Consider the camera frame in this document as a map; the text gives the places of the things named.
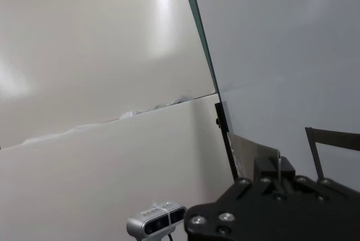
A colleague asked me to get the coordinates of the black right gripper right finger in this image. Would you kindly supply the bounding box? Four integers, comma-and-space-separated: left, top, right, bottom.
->
282, 156, 360, 205

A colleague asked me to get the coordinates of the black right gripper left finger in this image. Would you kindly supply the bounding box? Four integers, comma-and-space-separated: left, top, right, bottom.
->
184, 155, 282, 227

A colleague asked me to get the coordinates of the white panel with chipped edge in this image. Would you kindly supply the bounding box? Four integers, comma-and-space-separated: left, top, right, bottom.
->
0, 93, 236, 241

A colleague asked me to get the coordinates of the tall white partition panel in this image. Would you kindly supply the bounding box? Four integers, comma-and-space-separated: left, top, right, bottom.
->
0, 0, 218, 149

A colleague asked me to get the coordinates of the dark metal table frame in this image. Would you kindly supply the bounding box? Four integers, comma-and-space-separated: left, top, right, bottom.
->
214, 101, 240, 182

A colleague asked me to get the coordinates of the silver depth camera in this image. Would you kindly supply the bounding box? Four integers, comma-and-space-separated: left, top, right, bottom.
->
126, 200, 188, 238

